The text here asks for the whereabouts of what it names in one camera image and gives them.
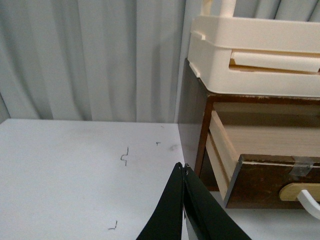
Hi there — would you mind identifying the brown wooden drawer cabinet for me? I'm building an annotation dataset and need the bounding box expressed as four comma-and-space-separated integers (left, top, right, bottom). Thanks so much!
178, 59, 320, 192

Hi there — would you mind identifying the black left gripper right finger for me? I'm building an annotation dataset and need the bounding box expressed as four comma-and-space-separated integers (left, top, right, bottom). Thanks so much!
183, 164, 250, 240

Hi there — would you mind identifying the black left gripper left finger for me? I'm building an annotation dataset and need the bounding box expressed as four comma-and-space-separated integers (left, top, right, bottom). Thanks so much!
137, 162, 184, 240

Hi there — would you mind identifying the white drawer handle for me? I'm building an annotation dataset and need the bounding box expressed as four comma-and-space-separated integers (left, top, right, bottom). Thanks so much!
297, 189, 320, 220

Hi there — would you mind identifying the wooden drawer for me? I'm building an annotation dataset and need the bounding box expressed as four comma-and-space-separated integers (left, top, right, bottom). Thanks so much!
206, 111, 320, 209

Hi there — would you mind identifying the tan handle backplate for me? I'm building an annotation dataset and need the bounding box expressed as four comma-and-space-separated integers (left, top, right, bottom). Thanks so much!
279, 183, 320, 202

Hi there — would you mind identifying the left clear tape piece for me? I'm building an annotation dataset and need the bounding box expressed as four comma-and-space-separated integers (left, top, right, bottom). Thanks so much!
289, 156, 319, 177

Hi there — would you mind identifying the left cream plastic flap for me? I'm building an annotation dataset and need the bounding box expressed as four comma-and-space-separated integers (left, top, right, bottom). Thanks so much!
230, 51, 320, 73

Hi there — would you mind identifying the cream plastic organizer box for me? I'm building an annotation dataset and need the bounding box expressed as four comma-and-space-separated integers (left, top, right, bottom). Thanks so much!
187, 0, 320, 98

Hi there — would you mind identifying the grey curtain backdrop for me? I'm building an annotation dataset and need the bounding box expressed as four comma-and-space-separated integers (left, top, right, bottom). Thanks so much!
0, 0, 320, 123

